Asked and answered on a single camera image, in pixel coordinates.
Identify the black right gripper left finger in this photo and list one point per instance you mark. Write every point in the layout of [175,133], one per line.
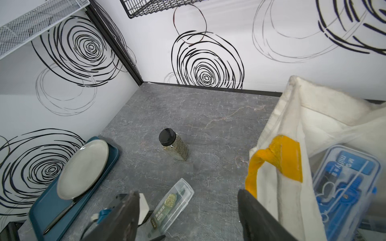
[114,230]

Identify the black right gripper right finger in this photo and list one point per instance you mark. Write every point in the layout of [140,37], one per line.
[258,224]

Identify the clear compass case green label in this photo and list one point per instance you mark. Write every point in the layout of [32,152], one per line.
[168,210]

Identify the large blue mifly compass case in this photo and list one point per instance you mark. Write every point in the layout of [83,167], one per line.
[344,186]

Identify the cream canvas bag yellow handles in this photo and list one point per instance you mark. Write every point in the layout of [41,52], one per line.
[308,119]

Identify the round metal plate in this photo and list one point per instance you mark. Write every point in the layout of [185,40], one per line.
[83,169]

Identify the teal tray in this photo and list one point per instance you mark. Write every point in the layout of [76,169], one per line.
[58,206]

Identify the herb spice jar black lid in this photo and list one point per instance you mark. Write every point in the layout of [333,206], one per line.
[173,144]

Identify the black wire basket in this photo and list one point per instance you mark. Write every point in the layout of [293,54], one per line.
[135,8]

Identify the white mesh wall shelf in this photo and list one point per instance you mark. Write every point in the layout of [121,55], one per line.
[25,28]

